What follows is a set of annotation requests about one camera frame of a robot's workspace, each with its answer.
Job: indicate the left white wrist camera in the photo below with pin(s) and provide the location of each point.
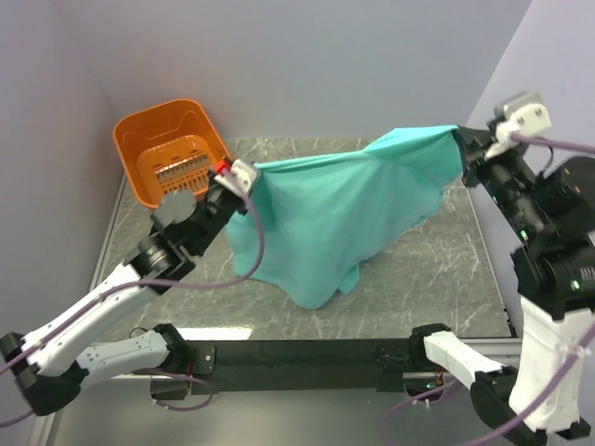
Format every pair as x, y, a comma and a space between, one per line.
238, 176

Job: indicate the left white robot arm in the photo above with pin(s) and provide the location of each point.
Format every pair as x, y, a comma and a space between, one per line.
54, 363

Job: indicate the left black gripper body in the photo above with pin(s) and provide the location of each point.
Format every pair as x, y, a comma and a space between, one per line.
220, 207

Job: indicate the orange plastic basket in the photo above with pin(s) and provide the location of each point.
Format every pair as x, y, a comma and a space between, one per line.
166, 148

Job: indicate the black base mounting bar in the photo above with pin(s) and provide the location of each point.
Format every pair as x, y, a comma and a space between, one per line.
261, 365

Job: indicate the aluminium frame rail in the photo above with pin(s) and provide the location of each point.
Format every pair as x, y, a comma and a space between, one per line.
99, 267

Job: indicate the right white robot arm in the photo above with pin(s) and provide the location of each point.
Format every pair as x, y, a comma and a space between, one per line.
553, 216

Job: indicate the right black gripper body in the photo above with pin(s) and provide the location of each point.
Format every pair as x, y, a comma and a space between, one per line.
504, 175

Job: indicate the teal t-shirt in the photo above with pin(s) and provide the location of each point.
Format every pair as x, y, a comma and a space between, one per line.
323, 215

